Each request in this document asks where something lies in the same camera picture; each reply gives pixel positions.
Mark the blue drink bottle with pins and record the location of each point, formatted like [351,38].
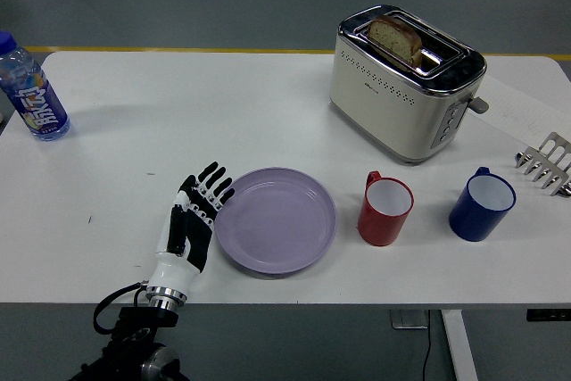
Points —
[33,95]

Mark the black table control panel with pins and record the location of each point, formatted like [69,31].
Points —
[548,315]

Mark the white paper sheet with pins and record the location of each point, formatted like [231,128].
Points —
[517,104]

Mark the silver metal rack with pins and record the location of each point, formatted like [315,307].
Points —
[546,162]

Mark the bread slice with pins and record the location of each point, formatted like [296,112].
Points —
[394,39]

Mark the grey box under table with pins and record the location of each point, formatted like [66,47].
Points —
[409,319]

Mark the white table leg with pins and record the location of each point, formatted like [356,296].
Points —
[459,345]

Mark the blue mug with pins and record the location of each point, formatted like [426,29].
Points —
[482,207]

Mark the red mug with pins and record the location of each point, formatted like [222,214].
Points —
[384,211]

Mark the cream two-slot toaster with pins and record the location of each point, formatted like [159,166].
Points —
[397,100]

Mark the purple plate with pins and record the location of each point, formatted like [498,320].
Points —
[275,220]

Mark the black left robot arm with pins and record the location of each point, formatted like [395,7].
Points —
[134,341]

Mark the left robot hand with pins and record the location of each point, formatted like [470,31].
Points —
[189,231]

